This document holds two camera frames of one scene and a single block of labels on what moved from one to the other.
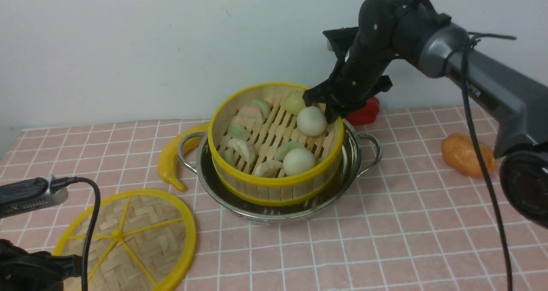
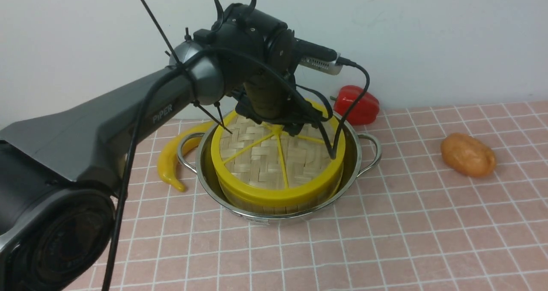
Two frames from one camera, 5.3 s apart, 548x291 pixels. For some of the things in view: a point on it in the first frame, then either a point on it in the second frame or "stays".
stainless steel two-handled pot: (362, 156) stays
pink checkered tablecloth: (407, 223) stays
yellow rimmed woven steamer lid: (144, 241) to (262, 164)
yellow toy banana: (168, 162) stays
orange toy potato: (459, 149) stays
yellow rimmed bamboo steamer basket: (267, 147) to (282, 209)
